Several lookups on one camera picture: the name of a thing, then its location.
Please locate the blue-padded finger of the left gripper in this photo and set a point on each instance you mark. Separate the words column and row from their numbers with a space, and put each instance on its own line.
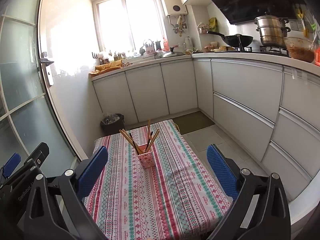
column 9, row 167

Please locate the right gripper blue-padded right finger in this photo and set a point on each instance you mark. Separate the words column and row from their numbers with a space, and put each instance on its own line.
column 222, row 168

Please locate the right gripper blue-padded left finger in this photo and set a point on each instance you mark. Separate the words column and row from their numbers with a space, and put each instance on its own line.
column 88, row 171

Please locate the black gold-banded chopstick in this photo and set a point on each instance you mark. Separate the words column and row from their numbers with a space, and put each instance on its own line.
column 135, row 145

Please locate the pink perforated utensil holder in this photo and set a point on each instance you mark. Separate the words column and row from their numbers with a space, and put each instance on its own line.
column 146, row 158

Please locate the wooden chopstick two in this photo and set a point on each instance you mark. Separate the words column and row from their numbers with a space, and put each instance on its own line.
column 152, row 140

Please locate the wooden chopstick one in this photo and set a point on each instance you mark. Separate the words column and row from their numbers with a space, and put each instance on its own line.
column 149, row 131

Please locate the black trash bin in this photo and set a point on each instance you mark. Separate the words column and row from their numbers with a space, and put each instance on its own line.
column 112, row 124

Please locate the patterned red green tablecloth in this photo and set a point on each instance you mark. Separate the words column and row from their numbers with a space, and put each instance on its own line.
column 177, row 198

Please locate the dark floor mat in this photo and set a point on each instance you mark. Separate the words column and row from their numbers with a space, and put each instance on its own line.
column 192, row 122

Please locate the yellow cloth on counter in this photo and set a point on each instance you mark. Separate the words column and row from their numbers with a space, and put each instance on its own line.
column 108, row 67

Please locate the white electric kettle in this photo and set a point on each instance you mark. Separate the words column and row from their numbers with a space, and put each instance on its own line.
column 188, row 43

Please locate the black wok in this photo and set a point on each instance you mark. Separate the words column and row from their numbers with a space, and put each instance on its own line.
column 237, row 40

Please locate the glass bowl with food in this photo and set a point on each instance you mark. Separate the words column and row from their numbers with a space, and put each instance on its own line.
column 302, row 49

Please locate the stainless steel steamer pot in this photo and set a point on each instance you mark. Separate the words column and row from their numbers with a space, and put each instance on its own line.
column 272, row 30

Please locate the metal door handle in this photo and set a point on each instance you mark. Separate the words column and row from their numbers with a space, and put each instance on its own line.
column 46, row 64

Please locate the white wall water heater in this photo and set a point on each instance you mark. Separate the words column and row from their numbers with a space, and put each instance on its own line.
column 174, row 8

